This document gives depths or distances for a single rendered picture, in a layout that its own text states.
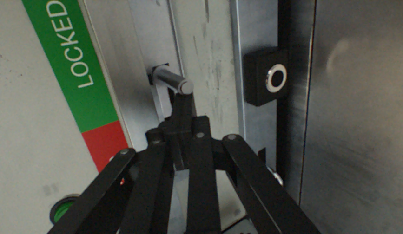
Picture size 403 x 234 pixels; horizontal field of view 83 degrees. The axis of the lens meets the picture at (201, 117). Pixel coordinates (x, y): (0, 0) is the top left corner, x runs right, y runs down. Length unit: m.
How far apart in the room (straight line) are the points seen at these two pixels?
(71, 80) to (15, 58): 0.04
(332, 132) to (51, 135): 0.30
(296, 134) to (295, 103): 0.05
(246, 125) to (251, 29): 0.12
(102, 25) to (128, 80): 0.04
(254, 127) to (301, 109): 0.07
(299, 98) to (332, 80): 0.05
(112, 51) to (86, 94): 0.06
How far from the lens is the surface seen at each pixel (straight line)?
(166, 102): 0.25
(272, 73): 0.27
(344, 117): 0.31
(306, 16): 0.30
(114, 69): 0.18
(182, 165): 0.15
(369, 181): 0.33
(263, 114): 0.32
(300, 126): 0.35
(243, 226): 0.35
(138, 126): 0.20
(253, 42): 0.28
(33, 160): 0.24
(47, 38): 0.22
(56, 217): 0.27
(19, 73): 0.22
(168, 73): 0.21
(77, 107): 0.23
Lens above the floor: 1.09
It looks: 24 degrees down
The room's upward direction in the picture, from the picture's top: 112 degrees counter-clockwise
